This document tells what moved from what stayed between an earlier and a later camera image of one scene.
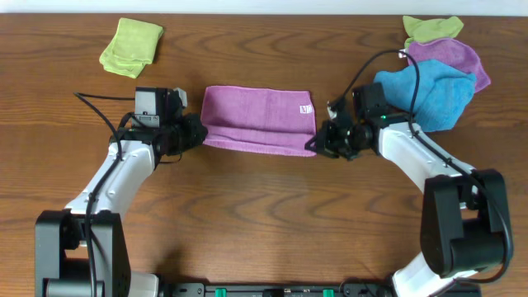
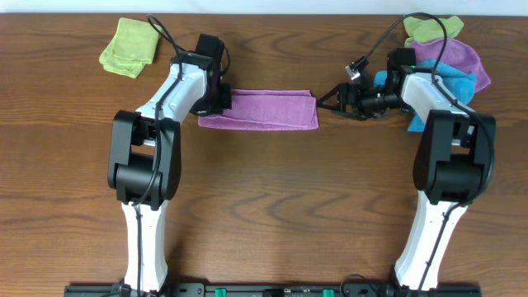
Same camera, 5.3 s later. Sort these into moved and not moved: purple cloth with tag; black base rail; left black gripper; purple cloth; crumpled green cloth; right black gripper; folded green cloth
Moved: left black gripper; purple cloth; right black gripper
Not moved: folded green cloth; crumpled green cloth; purple cloth with tag; black base rail
